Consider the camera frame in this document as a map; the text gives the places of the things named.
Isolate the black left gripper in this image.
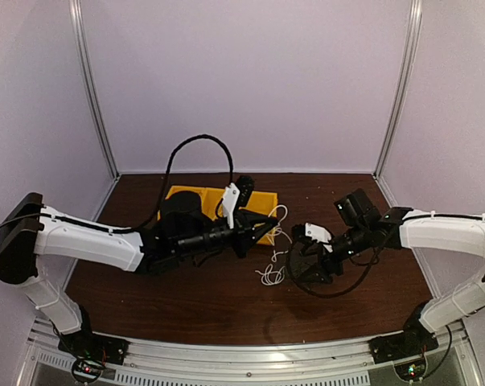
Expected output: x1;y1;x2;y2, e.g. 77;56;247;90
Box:
176;211;278;259

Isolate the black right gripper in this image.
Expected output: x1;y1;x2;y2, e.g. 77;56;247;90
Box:
298;222;370;284

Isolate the white wire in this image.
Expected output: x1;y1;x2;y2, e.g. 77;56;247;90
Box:
254;204;293;287

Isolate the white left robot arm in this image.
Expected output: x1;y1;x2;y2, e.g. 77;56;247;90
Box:
0;187;277;357

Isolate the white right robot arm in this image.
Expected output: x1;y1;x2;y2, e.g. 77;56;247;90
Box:
304;189;485;355

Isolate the yellow bin right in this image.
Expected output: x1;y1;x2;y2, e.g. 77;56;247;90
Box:
245;191;278;216

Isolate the yellow bin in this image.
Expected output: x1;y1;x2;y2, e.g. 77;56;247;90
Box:
200;187;224;220
158;185;203;220
245;191;278;216

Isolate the yellow bin middle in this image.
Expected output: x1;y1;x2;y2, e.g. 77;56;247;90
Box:
200;187;224;220

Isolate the yellow bin left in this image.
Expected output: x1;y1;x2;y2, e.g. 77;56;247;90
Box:
158;185;203;220

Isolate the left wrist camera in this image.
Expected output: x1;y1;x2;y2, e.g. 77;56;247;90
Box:
221;175;254;229

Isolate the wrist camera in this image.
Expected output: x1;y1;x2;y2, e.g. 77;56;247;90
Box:
221;175;254;229
291;223;333;256

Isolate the black right camera cable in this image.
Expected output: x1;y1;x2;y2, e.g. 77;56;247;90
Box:
286;240;380;299

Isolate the black camera cable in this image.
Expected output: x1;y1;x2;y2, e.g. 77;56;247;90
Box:
286;240;380;299
137;133;234;234

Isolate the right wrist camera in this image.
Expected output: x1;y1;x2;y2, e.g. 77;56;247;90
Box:
291;223;333;256

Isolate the black left camera cable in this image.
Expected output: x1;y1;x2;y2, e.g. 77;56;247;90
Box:
137;133;234;234

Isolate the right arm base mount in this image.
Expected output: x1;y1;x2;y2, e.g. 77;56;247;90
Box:
368;321;438;364

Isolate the aluminium front rail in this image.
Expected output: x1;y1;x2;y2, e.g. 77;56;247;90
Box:
24;325;472;386

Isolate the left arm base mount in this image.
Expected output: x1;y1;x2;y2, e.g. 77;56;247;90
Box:
54;330;129;384

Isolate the aluminium frame post right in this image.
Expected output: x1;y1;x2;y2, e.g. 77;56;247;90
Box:
373;0;423;180

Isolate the aluminium frame post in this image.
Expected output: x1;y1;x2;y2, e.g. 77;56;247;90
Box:
68;0;120;180
373;0;423;180

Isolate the aluminium frame post left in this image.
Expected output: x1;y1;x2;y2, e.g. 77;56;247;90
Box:
68;0;120;180

